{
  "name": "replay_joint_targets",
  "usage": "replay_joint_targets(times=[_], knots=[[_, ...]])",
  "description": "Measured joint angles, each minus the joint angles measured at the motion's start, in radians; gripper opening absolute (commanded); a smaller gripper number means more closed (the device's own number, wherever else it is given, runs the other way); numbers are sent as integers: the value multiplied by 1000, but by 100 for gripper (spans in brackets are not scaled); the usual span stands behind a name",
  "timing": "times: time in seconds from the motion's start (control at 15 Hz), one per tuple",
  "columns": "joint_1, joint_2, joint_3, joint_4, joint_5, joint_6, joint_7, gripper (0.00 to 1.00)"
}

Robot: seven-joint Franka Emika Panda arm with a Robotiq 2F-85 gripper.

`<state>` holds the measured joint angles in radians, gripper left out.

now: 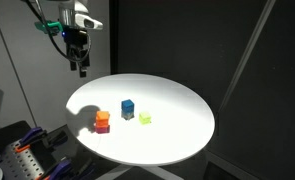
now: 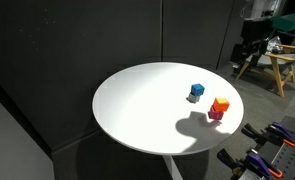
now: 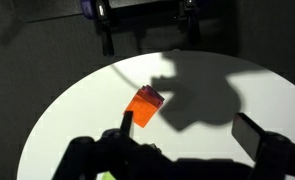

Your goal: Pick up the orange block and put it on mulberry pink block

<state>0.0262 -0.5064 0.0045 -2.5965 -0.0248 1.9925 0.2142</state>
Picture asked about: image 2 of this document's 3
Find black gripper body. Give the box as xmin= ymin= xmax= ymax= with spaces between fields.
xmin=241 ymin=18 xmax=274 ymax=45

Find orange block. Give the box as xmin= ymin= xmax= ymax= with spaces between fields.
xmin=212 ymin=96 xmax=231 ymax=113

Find blue block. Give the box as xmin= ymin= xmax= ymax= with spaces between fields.
xmin=190 ymin=83 xmax=206 ymax=98

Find grey block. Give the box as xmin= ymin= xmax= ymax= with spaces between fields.
xmin=187 ymin=92 xmax=201 ymax=105

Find mulberry pink block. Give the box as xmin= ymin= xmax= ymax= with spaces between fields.
xmin=207 ymin=105 xmax=225 ymax=121

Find crumpled clear plastic bag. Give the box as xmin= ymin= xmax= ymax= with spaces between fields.
xmin=266 ymin=35 xmax=284 ymax=55

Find wooden armchair grey cushion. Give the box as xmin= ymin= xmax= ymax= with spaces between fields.
xmin=234 ymin=43 xmax=295 ymax=99

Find purple orange spring clamp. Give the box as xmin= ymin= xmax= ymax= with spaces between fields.
xmin=241 ymin=121 xmax=295 ymax=149
xmin=216 ymin=147 xmax=284 ymax=180

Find green wrist camera housing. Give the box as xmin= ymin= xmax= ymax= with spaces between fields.
xmin=269 ymin=10 xmax=295 ymax=34

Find clamps with orange blue handles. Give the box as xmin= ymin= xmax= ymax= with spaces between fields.
xmin=250 ymin=115 xmax=295 ymax=180

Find white table pedestal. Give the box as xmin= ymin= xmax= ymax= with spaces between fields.
xmin=162 ymin=154 xmax=185 ymax=180

